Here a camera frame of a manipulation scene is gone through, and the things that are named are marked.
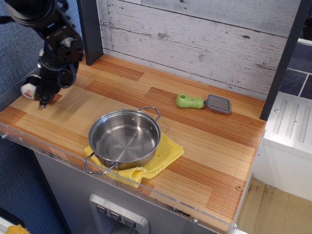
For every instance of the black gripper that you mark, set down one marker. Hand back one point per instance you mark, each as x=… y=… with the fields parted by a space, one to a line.
x=52 y=80

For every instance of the plush sushi roll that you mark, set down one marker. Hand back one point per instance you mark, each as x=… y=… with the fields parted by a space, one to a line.
x=29 y=88

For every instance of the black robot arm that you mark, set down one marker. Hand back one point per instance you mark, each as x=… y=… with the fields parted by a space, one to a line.
x=63 y=47

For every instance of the stainless steel pot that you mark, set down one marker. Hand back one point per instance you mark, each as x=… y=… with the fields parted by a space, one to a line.
x=125 y=139

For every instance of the silver button panel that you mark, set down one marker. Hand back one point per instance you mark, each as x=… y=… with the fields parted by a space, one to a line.
x=111 y=218

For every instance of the yellow black object on floor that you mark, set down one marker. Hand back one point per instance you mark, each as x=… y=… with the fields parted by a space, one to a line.
x=17 y=229

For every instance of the yellow folded cloth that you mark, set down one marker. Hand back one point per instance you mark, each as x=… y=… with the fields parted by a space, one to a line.
x=166 y=153

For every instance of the white ribbed cabinet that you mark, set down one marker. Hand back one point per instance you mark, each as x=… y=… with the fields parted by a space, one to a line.
x=284 y=158

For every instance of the green handled grey spatula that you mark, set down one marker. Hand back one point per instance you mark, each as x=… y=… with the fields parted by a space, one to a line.
x=214 y=102

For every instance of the dark grey right post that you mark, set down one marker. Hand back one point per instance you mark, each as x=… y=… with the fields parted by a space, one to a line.
x=286 y=57

